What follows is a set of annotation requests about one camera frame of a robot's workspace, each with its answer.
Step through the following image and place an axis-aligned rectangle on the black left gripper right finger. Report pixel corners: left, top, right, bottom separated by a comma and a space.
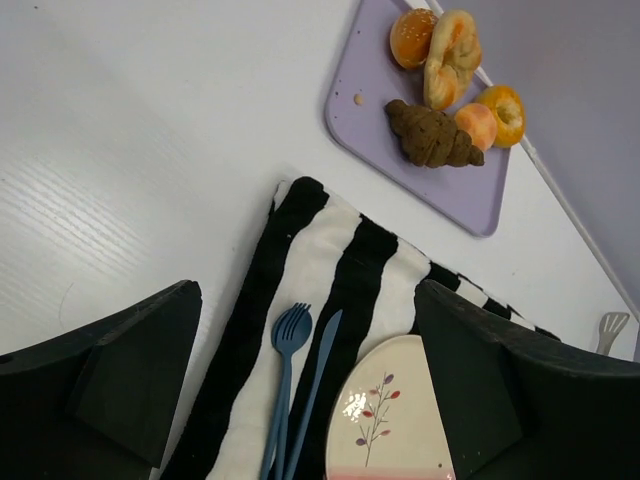
414, 280, 639, 479

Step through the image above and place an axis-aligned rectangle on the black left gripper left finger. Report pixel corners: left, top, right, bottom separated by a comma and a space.
1, 280, 201, 479

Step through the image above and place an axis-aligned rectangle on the brown chocolate croissant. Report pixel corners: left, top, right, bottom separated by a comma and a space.
384, 99, 485, 169

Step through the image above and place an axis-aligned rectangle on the small round peach bun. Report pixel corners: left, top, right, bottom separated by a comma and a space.
454, 103, 498, 152

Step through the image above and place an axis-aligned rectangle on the twisted golden bread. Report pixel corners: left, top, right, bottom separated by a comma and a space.
423, 9, 483, 110

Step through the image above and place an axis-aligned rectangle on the floral ceramic plate pink rim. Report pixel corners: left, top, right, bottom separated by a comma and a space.
325, 335, 455, 480

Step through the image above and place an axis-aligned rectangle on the blue plastic knife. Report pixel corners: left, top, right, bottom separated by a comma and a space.
280, 310, 343, 480

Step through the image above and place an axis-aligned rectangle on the blue plastic fork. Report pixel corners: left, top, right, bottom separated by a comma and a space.
259, 303, 313, 480

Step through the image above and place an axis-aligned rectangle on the black white striped cloth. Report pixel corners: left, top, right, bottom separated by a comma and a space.
159, 175, 563, 480

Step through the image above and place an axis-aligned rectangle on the lavender plastic tray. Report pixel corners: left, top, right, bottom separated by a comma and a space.
325, 1, 510, 237

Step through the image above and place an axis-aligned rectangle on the sesame seed bun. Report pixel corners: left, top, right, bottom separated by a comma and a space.
389, 8, 438, 70

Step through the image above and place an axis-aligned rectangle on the orange ring donut bread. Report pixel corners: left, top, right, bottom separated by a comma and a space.
474, 85, 526, 148

